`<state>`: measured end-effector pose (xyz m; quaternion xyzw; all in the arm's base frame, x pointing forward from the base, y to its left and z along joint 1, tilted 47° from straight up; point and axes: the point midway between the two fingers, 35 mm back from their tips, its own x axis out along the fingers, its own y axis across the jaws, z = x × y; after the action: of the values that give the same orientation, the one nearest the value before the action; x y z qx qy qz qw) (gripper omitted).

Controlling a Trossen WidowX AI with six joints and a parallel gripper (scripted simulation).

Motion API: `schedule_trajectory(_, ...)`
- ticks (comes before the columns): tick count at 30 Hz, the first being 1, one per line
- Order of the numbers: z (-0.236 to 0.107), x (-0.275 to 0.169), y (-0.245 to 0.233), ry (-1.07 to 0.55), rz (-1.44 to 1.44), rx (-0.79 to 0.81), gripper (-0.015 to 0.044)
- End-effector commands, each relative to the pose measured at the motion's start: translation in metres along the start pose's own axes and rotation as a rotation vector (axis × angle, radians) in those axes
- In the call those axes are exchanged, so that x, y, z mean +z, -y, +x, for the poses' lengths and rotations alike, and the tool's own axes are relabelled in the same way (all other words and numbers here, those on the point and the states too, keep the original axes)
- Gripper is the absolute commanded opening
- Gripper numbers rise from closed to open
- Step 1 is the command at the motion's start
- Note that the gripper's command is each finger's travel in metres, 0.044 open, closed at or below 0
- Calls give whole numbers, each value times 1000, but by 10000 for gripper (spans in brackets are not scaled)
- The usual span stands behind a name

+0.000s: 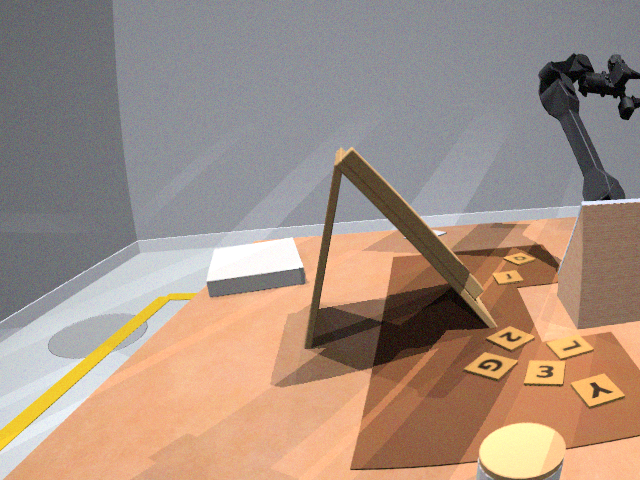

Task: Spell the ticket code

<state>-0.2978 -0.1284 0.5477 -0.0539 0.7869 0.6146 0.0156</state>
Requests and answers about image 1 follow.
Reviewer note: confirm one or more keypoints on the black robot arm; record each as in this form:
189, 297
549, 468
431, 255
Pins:
561, 102

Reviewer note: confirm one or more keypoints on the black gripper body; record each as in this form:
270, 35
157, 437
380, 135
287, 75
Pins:
626, 106

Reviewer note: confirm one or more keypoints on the grey cylindrical canister with tan lid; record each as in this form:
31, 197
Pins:
522, 451

